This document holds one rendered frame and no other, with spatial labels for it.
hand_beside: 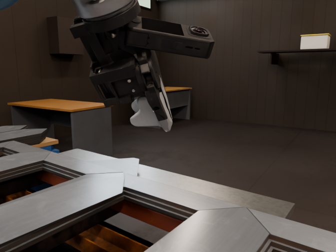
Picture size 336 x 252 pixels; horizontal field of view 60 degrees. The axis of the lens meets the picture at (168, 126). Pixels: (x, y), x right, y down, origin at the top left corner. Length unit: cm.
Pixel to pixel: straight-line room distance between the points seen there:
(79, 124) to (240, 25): 443
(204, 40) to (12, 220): 63
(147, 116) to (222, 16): 671
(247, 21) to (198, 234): 639
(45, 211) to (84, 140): 305
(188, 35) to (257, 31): 643
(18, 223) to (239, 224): 52
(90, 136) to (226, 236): 334
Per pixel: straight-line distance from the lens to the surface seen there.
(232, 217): 76
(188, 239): 66
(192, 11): 747
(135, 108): 48
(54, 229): 79
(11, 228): 78
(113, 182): 96
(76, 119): 372
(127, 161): 136
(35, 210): 84
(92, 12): 35
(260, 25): 680
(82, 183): 97
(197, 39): 38
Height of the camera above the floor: 120
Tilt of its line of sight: 11 degrees down
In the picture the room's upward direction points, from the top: straight up
